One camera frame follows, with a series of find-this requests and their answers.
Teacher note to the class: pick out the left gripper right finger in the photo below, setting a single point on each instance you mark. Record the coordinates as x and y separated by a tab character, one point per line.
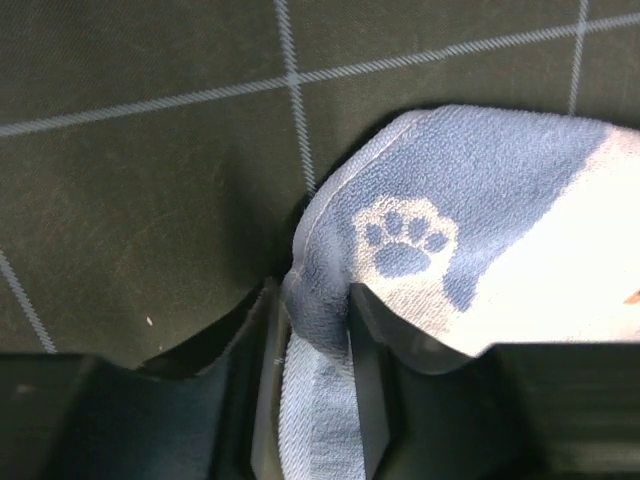
518	411

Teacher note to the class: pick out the black grid mat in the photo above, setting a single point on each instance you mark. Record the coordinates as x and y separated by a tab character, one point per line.
155	154

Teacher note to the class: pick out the light blue towel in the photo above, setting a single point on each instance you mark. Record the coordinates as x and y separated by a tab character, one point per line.
477	226

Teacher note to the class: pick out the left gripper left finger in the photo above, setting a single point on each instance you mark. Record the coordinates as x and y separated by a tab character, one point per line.
202	410

